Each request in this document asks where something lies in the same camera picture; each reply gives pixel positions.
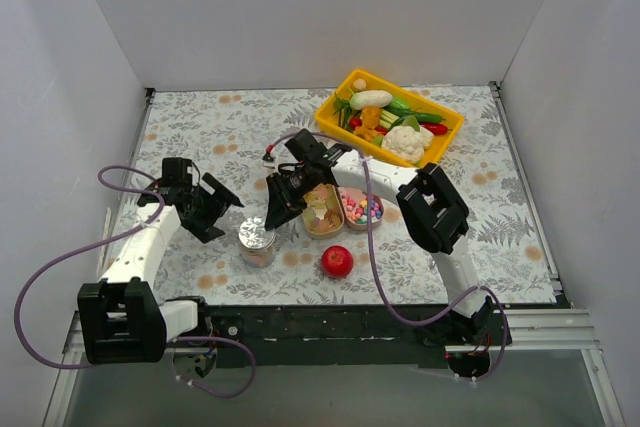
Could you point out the pink tray colourful candies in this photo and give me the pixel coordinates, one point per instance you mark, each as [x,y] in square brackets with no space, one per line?
[357,211]

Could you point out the clear glass jar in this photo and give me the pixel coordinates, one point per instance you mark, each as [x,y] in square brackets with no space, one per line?
[258,257]

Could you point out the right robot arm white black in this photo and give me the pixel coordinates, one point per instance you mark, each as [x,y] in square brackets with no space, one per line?
[435,216]

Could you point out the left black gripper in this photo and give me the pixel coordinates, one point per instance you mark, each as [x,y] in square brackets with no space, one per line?
[201,208]

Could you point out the red apple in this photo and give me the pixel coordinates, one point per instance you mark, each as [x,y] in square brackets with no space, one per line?
[337,262]

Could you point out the small beige mushroom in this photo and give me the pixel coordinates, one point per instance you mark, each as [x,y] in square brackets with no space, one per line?
[359,84]

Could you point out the red chili pepper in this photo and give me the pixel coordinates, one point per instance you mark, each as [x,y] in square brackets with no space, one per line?
[436,129]

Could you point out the beige tray gummy candies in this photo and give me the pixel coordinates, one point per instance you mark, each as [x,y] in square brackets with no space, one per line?
[323,217]

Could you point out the white cauliflower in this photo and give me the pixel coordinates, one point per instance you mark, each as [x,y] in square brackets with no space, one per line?
[407,143]

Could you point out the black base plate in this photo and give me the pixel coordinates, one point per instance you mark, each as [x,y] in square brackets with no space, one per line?
[345,335]

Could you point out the yellow plastic bin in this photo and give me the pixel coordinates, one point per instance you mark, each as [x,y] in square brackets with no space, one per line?
[337,118]

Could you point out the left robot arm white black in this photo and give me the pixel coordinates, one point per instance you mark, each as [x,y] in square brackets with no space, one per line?
[122,321]

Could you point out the silver jar lid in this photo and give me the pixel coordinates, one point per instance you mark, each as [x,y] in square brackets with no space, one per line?
[253,235]

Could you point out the orange yellow pepper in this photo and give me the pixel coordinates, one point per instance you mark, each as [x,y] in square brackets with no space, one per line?
[370,120]

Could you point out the white eggplant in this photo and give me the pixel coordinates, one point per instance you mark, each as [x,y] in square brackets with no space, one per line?
[370,98]

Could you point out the green cucumber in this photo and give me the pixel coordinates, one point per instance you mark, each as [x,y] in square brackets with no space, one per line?
[421,117]

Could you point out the aluminium rail frame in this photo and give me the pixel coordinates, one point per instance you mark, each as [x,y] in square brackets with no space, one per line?
[550,327]

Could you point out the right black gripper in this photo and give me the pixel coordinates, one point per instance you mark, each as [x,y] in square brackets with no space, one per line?
[282,186]

